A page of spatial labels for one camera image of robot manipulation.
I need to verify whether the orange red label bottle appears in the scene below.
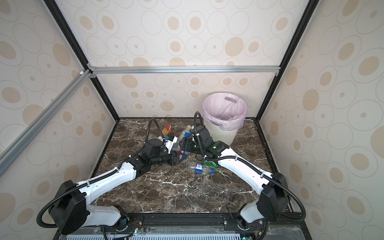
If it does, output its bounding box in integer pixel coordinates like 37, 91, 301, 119
162, 125, 173, 136

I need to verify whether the white waste bin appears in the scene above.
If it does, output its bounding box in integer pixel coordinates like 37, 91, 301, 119
205, 121, 244, 145

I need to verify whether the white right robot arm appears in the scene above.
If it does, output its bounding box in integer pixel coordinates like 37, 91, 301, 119
179, 125, 290, 225

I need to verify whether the aluminium rail left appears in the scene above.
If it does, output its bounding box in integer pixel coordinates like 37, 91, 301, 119
1, 70, 91, 175

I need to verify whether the pink bin liner bag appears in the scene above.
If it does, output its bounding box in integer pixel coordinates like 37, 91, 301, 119
201, 93, 248, 131

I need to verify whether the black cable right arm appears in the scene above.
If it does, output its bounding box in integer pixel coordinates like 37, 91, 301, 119
193, 111, 307, 223

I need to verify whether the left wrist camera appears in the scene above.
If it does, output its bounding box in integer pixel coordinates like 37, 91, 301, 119
158, 135, 178, 154

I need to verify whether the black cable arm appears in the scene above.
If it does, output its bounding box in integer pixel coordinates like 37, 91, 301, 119
36, 118, 165, 229
193, 111, 307, 223

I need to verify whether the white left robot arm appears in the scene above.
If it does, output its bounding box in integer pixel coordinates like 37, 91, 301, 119
43, 139, 187, 235

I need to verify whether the green bottle yellow cap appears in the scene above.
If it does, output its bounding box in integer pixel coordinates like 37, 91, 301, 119
203, 161, 221, 168

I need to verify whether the horizontal aluminium rail back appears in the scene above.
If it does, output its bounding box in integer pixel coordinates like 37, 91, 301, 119
91, 66, 280, 74

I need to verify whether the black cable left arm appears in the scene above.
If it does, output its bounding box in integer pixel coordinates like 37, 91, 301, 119
36, 118, 165, 229

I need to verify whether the small crushed bottle blue cap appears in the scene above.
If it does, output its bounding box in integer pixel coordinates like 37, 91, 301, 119
188, 162, 215, 175

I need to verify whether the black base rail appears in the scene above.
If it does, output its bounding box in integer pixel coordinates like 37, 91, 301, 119
54, 213, 311, 240

